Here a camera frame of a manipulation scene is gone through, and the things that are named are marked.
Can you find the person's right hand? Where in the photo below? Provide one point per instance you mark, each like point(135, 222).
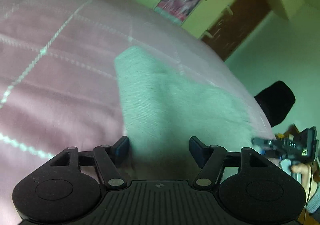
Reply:
point(304, 171)

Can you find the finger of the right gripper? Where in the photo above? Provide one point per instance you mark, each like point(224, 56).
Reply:
point(265, 153)
point(261, 142)

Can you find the brown wooden door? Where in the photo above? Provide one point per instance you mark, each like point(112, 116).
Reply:
point(235, 24)

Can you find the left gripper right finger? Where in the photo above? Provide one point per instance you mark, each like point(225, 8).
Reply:
point(210, 160)

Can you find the black chair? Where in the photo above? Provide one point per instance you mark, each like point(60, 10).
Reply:
point(276, 101)

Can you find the pink checked bed sheet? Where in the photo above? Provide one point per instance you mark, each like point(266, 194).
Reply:
point(59, 84)

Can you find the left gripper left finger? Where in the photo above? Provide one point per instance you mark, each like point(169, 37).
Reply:
point(107, 161)

